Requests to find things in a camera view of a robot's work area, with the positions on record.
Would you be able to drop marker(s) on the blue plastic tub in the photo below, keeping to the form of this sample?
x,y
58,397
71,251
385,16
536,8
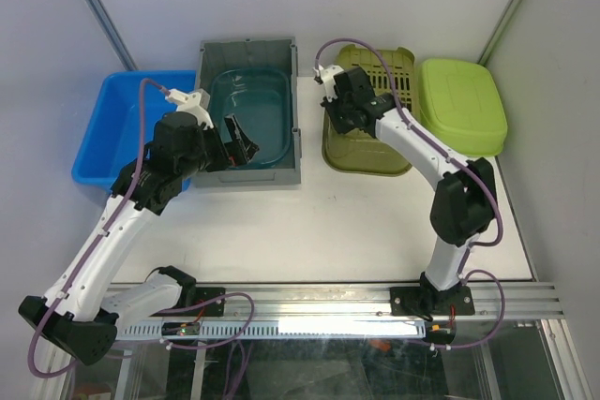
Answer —
x,y
111,139

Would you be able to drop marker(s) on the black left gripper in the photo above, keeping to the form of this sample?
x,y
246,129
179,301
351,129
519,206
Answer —
x,y
239,152

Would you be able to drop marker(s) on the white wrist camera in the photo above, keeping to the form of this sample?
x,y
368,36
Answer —
x,y
195,103
324,76

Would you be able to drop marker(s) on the aluminium corner post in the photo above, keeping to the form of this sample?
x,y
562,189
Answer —
x,y
501,27
111,32

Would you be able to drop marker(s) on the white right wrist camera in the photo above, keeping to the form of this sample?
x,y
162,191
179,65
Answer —
x,y
324,76

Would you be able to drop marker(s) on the teal transparent tub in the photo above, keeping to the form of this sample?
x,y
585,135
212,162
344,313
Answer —
x,y
260,100

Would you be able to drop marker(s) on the right aluminium corner post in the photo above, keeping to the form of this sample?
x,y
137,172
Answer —
x,y
501,27

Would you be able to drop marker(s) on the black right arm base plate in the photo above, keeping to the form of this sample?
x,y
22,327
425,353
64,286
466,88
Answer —
x,y
426,303

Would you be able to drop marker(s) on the white slotted cable duct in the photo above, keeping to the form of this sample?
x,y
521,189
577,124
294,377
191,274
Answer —
x,y
289,328

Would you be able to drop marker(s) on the grey plastic crate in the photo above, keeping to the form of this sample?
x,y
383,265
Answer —
x,y
217,57

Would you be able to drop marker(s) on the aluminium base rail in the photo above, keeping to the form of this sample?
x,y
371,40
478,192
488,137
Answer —
x,y
519,300

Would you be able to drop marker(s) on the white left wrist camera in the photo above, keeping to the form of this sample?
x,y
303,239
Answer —
x,y
195,103

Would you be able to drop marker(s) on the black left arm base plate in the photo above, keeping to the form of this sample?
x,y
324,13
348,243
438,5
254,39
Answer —
x,y
200,304

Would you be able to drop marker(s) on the left aluminium corner post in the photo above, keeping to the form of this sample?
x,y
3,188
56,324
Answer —
x,y
111,32

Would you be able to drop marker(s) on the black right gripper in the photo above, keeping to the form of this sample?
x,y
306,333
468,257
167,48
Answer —
x,y
342,127

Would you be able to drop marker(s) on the lime green plastic basin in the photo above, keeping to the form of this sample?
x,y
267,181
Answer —
x,y
461,106

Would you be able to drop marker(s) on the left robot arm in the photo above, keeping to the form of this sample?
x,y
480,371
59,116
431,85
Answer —
x,y
75,314

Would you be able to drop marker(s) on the olive green slotted basket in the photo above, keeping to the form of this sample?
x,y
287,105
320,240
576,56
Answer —
x,y
356,151

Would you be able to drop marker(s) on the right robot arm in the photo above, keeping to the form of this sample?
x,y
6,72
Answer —
x,y
465,199

